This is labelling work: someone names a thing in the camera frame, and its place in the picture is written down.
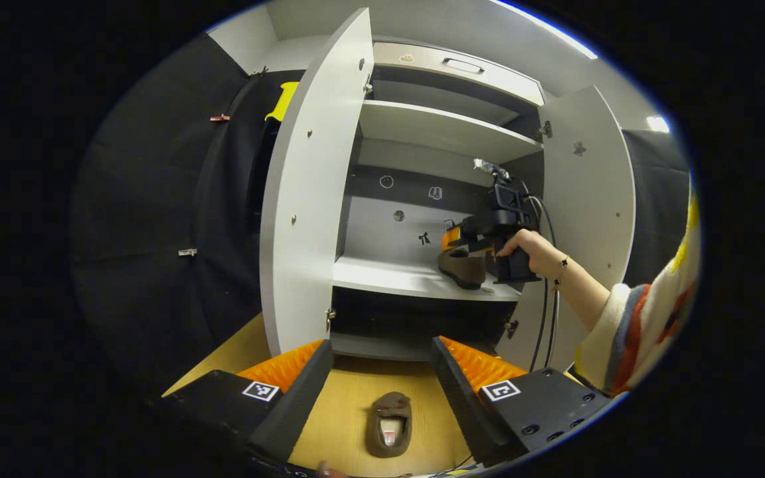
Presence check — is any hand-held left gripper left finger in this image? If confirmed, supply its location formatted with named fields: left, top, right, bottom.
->
left=160, top=339, right=335, bottom=465

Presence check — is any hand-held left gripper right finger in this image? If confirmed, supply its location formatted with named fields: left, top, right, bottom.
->
left=430, top=336, right=616, bottom=467

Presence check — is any brown fuzzy shoe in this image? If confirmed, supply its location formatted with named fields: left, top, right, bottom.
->
left=438, top=247, right=487, bottom=290
left=365, top=391, right=414, bottom=459

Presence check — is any white shoe cabinet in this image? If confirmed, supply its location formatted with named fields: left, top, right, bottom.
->
left=260, top=7, right=636, bottom=372

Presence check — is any white cabinet door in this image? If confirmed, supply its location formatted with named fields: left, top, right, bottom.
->
left=495, top=85, right=636, bottom=372
left=260, top=7, right=375, bottom=357

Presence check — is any white cabinet shelf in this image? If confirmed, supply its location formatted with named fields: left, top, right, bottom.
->
left=358, top=100, right=544, bottom=165
left=333, top=256, right=523, bottom=301

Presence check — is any white cabinet drawer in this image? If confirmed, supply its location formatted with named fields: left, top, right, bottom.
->
left=373, top=41, right=547, bottom=107

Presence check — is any black backdrop cloth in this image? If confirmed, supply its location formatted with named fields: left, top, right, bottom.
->
left=622, top=129, right=692, bottom=286
left=70, top=33, right=303, bottom=399

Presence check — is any long ceiling light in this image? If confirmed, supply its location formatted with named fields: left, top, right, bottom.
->
left=489, top=0, right=599, bottom=60

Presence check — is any black cable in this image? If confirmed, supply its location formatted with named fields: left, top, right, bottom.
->
left=522, top=179, right=560, bottom=372

